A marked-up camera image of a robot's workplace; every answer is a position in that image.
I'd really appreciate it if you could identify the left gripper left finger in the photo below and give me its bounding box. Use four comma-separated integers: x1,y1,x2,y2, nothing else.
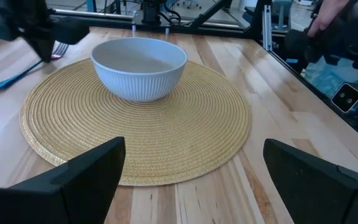
0,136,126,224

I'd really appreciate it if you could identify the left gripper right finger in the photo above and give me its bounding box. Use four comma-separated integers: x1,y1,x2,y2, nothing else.
262,138,358,224

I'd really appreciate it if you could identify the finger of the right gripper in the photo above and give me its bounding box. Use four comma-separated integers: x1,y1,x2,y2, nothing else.
50,18,90,44
26,32,55,63

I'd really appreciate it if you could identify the iridescent metal fork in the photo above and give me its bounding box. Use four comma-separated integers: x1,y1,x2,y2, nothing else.
0,42,70,91

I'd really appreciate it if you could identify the white ribbed bowl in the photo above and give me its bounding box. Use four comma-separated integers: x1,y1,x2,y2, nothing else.
90,37,188,103

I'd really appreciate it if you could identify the round woven straw placemat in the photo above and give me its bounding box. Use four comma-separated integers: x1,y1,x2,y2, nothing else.
19,57,252,187

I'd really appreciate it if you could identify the person's hand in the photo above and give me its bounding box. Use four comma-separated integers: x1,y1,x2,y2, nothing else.
306,0,351,39

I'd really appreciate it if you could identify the grey depth camera box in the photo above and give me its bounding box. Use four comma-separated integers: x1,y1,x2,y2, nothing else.
331,82,358,114

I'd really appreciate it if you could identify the silver aluminium post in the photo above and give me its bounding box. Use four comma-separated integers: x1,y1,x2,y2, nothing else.
262,4,273,52

